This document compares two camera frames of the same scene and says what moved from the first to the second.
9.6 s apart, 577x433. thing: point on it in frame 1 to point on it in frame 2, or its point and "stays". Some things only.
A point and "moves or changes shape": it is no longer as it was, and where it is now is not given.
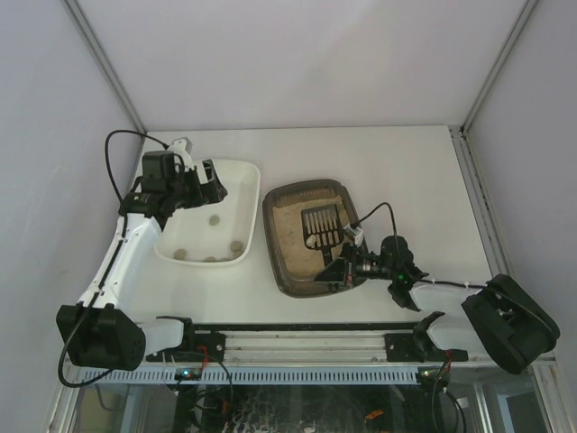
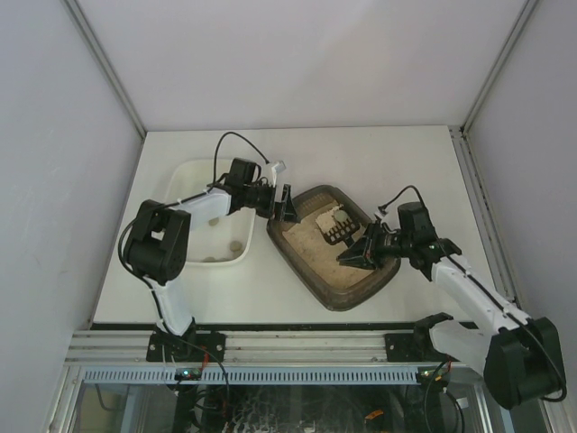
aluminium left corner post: [103, 62] stays
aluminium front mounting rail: [325, 348] stays
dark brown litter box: [293, 265] moves or changes shape
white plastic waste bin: [216, 233] stays
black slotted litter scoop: [323, 229] moves or changes shape
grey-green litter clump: [236, 245] stays
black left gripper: [198, 181] to [277, 203]
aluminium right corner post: [526, 12] stays
